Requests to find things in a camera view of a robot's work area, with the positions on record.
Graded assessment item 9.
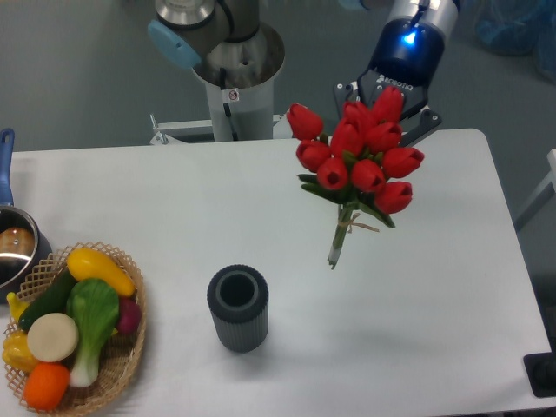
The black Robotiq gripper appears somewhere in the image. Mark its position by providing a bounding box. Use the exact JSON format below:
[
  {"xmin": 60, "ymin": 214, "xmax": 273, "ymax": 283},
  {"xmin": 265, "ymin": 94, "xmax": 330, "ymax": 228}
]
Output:
[{"xmin": 333, "ymin": 17, "xmax": 445, "ymax": 147}]

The red tulip bouquet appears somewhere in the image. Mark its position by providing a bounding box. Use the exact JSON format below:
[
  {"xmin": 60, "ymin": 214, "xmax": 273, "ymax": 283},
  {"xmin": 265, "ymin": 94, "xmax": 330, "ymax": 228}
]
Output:
[{"xmin": 286, "ymin": 87, "xmax": 424, "ymax": 267}]

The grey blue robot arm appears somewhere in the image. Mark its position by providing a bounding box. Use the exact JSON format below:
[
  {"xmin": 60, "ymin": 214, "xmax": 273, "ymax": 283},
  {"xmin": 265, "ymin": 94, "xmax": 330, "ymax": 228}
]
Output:
[{"xmin": 148, "ymin": 1, "xmax": 460, "ymax": 147}]

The blue plastic bag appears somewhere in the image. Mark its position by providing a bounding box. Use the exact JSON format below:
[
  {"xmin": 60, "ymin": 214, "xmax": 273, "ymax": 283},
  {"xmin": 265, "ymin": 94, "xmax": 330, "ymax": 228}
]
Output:
[{"xmin": 473, "ymin": 1, "xmax": 555, "ymax": 83}]

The dark grey ribbed vase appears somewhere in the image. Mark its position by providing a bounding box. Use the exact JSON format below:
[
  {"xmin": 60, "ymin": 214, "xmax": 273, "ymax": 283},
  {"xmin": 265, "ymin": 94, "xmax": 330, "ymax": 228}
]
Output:
[{"xmin": 207, "ymin": 264, "xmax": 269, "ymax": 353}]

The black box at table edge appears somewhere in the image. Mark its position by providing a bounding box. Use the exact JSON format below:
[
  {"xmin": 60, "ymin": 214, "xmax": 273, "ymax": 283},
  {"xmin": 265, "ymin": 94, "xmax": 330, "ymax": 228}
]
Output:
[{"xmin": 523, "ymin": 352, "xmax": 555, "ymax": 398}]

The purple red radish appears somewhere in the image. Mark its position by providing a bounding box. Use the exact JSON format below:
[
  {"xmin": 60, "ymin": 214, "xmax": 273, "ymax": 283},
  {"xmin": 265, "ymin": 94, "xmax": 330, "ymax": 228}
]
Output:
[{"xmin": 116, "ymin": 298, "xmax": 142, "ymax": 334}]

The yellow squash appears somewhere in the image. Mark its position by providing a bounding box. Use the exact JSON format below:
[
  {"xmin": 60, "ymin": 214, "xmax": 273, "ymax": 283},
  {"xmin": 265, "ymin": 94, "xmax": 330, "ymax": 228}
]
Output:
[{"xmin": 66, "ymin": 248, "xmax": 136, "ymax": 297}]

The green bok choy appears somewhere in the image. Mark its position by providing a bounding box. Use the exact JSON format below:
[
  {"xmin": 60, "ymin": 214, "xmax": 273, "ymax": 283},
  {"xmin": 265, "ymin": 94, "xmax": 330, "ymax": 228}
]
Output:
[{"xmin": 66, "ymin": 278, "xmax": 119, "ymax": 388}]

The woven wicker basket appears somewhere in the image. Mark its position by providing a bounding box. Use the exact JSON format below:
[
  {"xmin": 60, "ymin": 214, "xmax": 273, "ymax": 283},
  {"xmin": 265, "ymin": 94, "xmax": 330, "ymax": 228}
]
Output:
[{"xmin": 3, "ymin": 242, "xmax": 147, "ymax": 416}]

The dark green cucumber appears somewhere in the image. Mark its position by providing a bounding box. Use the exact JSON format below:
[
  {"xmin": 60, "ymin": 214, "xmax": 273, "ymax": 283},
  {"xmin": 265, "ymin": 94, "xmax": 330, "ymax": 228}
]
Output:
[{"xmin": 18, "ymin": 269, "xmax": 77, "ymax": 332}]

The beige round mushroom cap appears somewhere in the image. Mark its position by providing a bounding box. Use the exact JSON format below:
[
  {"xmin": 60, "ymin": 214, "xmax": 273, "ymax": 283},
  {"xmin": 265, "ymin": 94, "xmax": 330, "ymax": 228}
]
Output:
[{"xmin": 27, "ymin": 313, "xmax": 79, "ymax": 362}]

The yellow banana tip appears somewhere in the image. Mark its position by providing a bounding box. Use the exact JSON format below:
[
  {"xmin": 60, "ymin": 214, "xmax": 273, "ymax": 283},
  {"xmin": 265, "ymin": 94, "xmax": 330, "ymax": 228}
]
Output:
[{"xmin": 6, "ymin": 292, "xmax": 30, "ymax": 322}]

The orange fruit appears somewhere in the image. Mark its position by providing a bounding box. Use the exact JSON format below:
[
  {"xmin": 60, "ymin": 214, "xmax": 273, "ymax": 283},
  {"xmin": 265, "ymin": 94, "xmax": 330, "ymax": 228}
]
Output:
[{"xmin": 23, "ymin": 362, "xmax": 70, "ymax": 411}]

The yellow bell pepper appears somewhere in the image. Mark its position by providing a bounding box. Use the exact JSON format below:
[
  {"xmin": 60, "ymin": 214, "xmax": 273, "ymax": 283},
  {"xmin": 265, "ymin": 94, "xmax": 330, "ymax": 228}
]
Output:
[{"xmin": 2, "ymin": 330, "xmax": 39, "ymax": 373}]

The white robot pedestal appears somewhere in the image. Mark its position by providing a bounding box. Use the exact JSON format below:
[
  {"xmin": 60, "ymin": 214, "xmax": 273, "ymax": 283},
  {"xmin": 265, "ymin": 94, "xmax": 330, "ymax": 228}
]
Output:
[{"xmin": 194, "ymin": 23, "xmax": 285, "ymax": 142}]

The white frame leg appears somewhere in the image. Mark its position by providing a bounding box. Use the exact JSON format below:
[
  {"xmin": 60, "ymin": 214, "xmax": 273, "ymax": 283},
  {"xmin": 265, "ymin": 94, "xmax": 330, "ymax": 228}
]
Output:
[{"xmin": 513, "ymin": 149, "xmax": 555, "ymax": 232}]

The white metal base bracket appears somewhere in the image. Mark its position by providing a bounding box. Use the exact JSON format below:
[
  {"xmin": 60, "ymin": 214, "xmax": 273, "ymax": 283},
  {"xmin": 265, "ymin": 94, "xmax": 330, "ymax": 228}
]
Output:
[{"xmin": 149, "ymin": 111, "xmax": 291, "ymax": 145}]

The blue handled saucepan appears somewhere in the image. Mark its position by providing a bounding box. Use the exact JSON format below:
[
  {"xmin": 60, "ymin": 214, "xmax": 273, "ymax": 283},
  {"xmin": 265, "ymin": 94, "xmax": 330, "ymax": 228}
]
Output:
[{"xmin": 1, "ymin": 128, "xmax": 51, "ymax": 305}]

